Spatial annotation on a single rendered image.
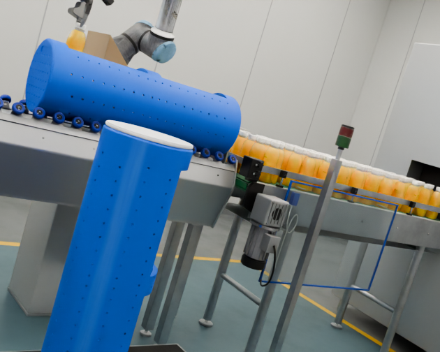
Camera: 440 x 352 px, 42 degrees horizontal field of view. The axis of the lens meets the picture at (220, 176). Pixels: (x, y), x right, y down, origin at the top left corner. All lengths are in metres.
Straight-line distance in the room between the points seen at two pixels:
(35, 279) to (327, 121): 5.10
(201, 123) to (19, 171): 0.76
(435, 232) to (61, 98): 2.36
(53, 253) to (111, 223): 1.10
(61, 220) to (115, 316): 1.02
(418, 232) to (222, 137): 1.48
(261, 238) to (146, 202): 0.96
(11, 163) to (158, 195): 0.70
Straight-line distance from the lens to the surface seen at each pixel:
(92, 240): 1.71
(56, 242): 2.73
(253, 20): 6.21
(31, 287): 2.82
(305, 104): 6.90
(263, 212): 2.48
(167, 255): 2.76
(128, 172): 1.64
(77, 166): 2.24
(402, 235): 3.40
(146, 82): 2.31
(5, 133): 2.14
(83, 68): 2.19
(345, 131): 2.62
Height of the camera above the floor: 1.17
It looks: 7 degrees down
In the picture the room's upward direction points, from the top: 17 degrees clockwise
